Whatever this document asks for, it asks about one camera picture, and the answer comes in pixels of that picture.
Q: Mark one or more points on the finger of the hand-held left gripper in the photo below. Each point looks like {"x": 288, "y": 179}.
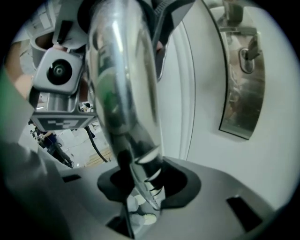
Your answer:
{"x": 171, "y": 14}
{"x": 75, "y": 35}

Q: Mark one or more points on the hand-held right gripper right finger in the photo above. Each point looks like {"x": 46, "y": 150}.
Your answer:
{"x": 206, "y": 211}

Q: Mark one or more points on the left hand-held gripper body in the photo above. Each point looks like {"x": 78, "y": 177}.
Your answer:
{"x": 61, "y": 103}

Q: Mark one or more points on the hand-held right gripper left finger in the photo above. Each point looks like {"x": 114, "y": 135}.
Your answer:
{"x": 70, "y": 206}

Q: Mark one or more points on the shiny metal tube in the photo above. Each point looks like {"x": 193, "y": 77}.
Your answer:
{"x": 122, "y": 82}

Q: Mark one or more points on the person's right white shoe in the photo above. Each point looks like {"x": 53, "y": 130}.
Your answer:
{"x": 149, "y": 219}

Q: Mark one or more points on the person's white shoe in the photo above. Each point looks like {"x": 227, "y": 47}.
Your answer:
{"x": 139, "y": 200}
{"x": 149, "y": 219}

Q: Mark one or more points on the wooden slatted panel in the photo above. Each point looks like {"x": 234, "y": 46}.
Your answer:
{"x": 100, "y": 157}

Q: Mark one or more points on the white door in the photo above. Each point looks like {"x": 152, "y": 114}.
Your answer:
{"x": 211, "y": 150}

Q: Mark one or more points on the grey trousers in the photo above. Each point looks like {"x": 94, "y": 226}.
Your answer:
{"x": 136, "y": 211}

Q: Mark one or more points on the person's left white shoe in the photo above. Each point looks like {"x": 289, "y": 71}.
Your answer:
{"x": 139, "y": 200}

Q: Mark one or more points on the grey gripper camera box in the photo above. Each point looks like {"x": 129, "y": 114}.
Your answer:
{"x": 58, "y": 70}

